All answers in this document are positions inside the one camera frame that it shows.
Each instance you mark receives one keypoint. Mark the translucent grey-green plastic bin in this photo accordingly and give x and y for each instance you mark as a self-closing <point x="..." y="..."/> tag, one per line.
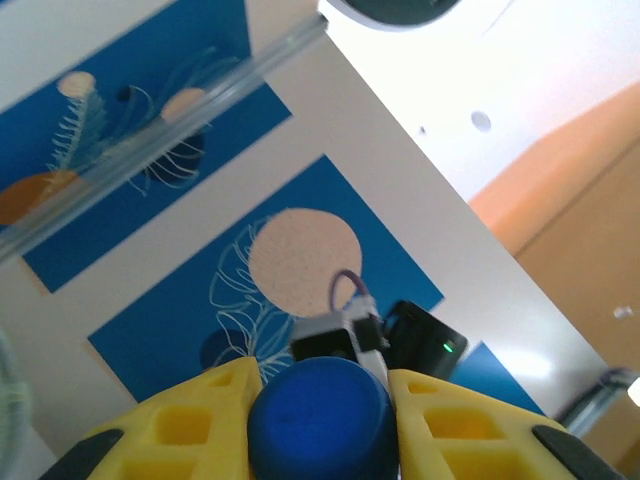
<point x="10" y="390"/>

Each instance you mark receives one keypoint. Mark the aluminium frame post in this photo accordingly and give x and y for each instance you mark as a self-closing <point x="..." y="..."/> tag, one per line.
<point x="150" y="137"/>
<point x="600" y="395"/>

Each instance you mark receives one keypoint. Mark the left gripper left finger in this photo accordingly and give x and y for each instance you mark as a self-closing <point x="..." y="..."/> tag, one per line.
<point x="165" y="440"/>

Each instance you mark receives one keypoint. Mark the clear bottle blue label blue cap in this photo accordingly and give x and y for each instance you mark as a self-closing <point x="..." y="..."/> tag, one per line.
<point x="320" y="420"/>

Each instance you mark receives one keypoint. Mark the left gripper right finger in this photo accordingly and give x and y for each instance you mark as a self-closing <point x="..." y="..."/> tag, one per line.
<point x="475" y="440"/>

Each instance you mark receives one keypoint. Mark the round ceiling light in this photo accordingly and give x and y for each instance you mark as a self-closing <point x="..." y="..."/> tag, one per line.
<point x="481" y="121"/>

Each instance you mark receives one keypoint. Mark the white overhead camera housing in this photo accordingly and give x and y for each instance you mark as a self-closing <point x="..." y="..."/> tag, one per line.
<point x="390" y="12"/>

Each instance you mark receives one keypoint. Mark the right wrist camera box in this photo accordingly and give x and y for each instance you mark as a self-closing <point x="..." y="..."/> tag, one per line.
<point x="320" y="340"/>

